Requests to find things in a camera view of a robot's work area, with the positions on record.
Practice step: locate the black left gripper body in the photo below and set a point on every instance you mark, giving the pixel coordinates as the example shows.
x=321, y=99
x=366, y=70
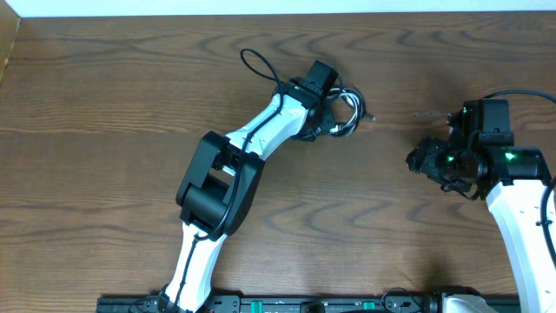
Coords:
x=319, y=123

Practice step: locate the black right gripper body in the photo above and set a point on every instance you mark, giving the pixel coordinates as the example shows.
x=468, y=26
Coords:
x=444, y=164

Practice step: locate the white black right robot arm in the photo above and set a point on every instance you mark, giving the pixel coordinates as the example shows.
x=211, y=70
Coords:
x=517, y=187

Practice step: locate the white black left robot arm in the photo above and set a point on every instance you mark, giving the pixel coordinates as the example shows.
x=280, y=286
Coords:
x=219, y=186

